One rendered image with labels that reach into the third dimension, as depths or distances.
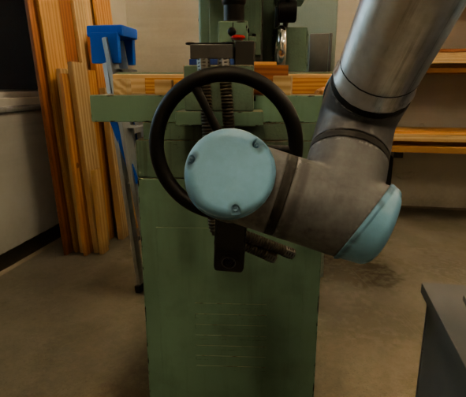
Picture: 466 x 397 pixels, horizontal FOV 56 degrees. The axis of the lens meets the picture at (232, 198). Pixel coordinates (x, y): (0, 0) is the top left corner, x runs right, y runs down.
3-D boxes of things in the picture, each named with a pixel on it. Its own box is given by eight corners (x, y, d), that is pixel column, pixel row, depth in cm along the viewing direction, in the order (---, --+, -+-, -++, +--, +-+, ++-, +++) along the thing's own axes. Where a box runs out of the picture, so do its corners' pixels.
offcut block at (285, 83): (272, 94, 97) (273, 76, 96) (274, 94, 100) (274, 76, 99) (290, 94, 97) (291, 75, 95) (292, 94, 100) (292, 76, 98)
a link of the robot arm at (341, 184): (415, 154, 45) (300, 118, 46) (401, 254, 40) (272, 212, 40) (379, 195, 53) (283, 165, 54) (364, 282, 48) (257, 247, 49)
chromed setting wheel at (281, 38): (275, 71, 117) (277, 22, 114) (274, 72, 129) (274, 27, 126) (287, 71, 117) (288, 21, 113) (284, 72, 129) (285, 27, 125)
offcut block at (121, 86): (119, 94, 103) (117, 79, 102) (132, 94, 102) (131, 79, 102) (113, 94, 100) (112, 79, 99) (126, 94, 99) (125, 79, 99)
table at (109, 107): (72, 125, 90) (70, 95, 88) (117, 116, 119) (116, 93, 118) (369, 127, 87) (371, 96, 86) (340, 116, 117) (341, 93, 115)
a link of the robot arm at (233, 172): (265, 234, 41) (165, 201, 41) (260, 235, 53) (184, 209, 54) (295, 140, 41) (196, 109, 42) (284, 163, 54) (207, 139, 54)
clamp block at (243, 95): (182, 111, 88) (180, 64, 86) (191, 108, 101) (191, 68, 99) (255, 111, 87) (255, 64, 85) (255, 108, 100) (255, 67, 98)
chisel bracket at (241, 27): (218, 58, 105) (218, 20, 103) (222, 61, 119) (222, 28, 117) (248, 57, 105) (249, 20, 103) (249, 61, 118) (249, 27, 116)
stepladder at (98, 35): (126, 295, 200) (79, 24, 172) (146, 272, 224) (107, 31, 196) (159, 294, 197) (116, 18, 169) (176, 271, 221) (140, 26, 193)
